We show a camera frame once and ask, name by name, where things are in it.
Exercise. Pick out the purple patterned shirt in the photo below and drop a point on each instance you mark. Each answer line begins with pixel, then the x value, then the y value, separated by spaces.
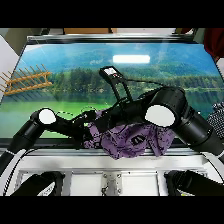
pixel 126 143

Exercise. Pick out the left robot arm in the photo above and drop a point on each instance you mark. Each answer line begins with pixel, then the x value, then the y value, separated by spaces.
pixel 28 133

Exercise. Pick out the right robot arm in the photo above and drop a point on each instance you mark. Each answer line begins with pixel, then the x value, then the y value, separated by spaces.
pixel 193 126

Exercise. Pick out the brown wooden rack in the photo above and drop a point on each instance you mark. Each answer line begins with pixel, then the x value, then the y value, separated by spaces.
pixel 28 81

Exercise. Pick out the black white dotted garment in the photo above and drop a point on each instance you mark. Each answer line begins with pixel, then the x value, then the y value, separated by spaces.
pixel 217 123

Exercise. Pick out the red garment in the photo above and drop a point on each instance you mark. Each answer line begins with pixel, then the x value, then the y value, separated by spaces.
pixel 215 41

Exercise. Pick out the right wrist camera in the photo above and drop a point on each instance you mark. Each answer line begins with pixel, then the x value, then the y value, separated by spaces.
pixel 111 74

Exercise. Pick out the silver frame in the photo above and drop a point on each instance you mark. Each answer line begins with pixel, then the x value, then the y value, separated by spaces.
pixel 86 163

